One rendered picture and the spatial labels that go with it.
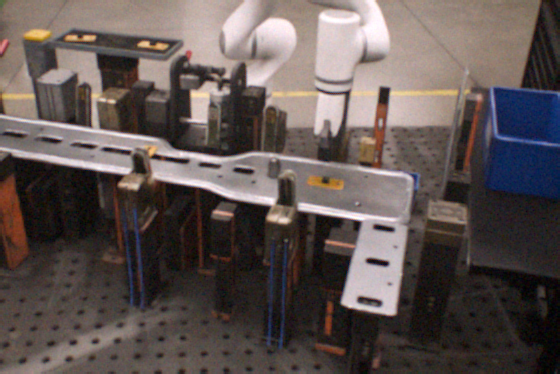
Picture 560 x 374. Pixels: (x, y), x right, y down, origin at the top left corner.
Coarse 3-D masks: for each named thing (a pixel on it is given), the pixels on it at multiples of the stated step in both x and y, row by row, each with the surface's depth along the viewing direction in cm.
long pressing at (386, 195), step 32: (0, 128) 176; (32, 128) 176; (64, 128) 176; (32, 160) 163; (64, 160) 162; (96, 160) 161; (128, 160) 162; (160, 160) 162; (192, 160) 162; (224, 160) 162; (256, 160) 162; (288, 160) 163; (224, 192) 150; (256, 192) 149; (320, 192) 150; (352, 192) 150; (384, 192) 150
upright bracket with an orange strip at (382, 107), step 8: (384, 88) 154; (384, 96) 155; (384, 104) 156; (376, 112) 157; (384, 112) 157; (376, 120) 158; (384, 120) 158; (376, 128) 159; (384, 128) 159; (376, 136) 160; (384, 136) 160; (376, 144) 161; (376, 160) 165
